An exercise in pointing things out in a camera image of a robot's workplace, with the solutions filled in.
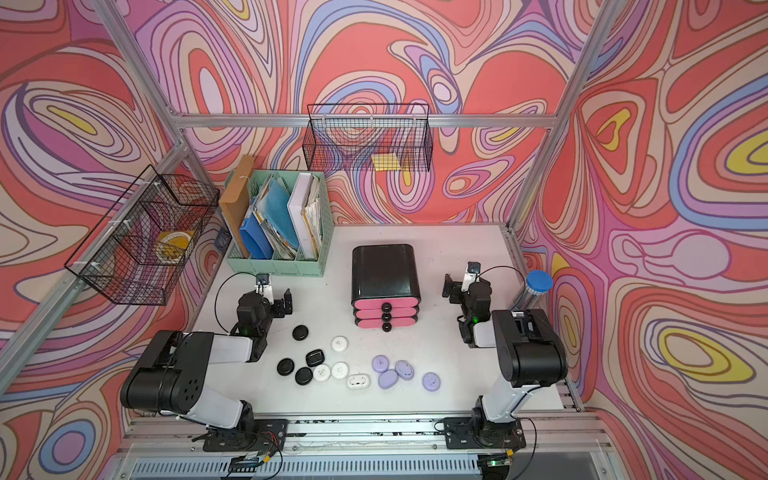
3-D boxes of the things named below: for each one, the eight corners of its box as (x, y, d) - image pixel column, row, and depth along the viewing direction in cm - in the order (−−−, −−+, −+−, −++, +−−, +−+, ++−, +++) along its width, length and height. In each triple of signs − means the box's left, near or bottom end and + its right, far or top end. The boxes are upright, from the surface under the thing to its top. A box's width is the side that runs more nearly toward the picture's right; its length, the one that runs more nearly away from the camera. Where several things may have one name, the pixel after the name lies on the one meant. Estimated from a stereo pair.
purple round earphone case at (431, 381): (423, 391, 83) (424, 388, 81) (421, 375, 85) (422, 372, 83) (440, 391, 83) (441, 388, 81) (438, 375, 85) (439, 372, 83)
